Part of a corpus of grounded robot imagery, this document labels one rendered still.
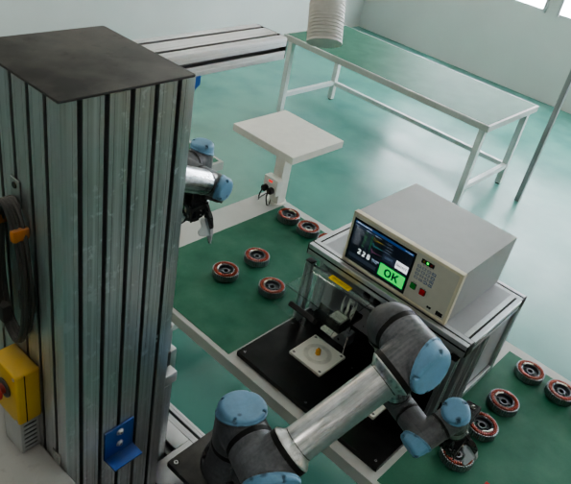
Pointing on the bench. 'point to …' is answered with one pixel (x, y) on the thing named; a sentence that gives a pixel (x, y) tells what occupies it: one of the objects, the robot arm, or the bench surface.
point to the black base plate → (260, 357)
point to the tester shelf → (333, 241)
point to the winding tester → (438, 249)
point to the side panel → (487, 354)
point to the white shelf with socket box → (285, 147)
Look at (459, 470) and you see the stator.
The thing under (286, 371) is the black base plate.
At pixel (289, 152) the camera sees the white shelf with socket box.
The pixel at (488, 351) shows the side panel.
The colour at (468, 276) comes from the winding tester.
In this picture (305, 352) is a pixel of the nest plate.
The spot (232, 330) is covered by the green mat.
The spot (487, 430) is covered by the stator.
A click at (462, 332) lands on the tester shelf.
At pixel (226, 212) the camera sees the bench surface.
